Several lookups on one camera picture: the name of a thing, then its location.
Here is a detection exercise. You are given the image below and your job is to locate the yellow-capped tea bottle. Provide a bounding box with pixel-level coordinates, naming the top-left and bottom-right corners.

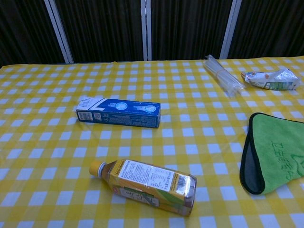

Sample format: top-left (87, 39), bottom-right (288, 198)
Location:
top-left (89, 159), bottom-right (198, 217)

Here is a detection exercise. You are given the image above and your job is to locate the white screen frame post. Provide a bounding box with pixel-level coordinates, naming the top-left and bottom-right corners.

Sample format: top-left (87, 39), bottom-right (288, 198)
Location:
top-left (140, 0), bottom-right (152, 61)
top-left (219, 0), bottom-right (242, 60)
top-left (44, 0), bottom-right (74, 64)

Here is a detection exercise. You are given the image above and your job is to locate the crumpled white snack wrapper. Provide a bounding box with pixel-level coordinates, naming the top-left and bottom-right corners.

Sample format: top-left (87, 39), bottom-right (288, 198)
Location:
top-left (240, 68), bottom-right (302, 91)

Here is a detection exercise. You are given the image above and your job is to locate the yellow white checked tablecloth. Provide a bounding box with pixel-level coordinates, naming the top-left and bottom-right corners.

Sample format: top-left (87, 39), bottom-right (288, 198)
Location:
top-left (0, 56), bottom-right (304, 228)

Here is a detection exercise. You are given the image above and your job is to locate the clear bundle of straws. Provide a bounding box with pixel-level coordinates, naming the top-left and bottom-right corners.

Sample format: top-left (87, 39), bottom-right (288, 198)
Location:
top-left (204, 54), bottom-right (246, 98)

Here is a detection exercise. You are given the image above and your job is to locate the dark pleated curtain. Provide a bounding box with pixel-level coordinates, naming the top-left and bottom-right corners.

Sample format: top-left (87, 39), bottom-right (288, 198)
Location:
top-left (0, 0), bottom-right (304, 68)

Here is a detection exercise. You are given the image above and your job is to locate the green microfibre cloth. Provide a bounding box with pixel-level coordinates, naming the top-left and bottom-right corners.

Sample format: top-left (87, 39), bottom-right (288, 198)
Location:
top-left (239, 112), bottom-right (304, 196)

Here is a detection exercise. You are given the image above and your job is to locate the blue toothpaste box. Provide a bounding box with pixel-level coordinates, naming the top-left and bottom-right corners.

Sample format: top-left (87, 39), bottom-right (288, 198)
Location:
top-left (75, 96), bottom-right (162, 129)

